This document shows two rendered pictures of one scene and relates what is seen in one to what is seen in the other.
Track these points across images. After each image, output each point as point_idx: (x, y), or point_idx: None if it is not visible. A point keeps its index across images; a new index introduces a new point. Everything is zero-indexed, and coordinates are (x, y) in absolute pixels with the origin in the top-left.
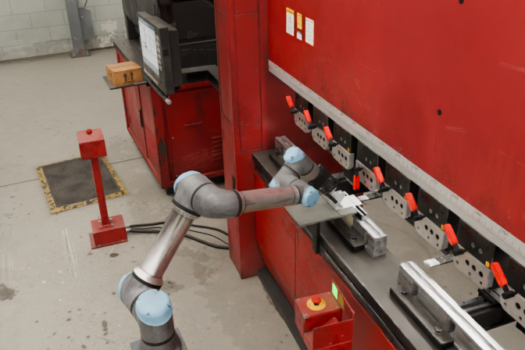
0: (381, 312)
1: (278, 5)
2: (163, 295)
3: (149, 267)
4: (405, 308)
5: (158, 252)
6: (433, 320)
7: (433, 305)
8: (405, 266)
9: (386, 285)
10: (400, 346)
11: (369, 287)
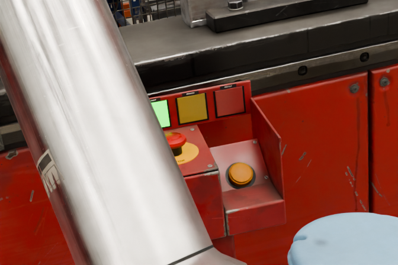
0: (259, 48)
1: None
2: (333, 222)
3: (189, 217)
4: (268, 16)
5: (153, 128)
6: None
7: None
8: None
9: (191, 35)
10: (326, 61)
11: (194, 48)
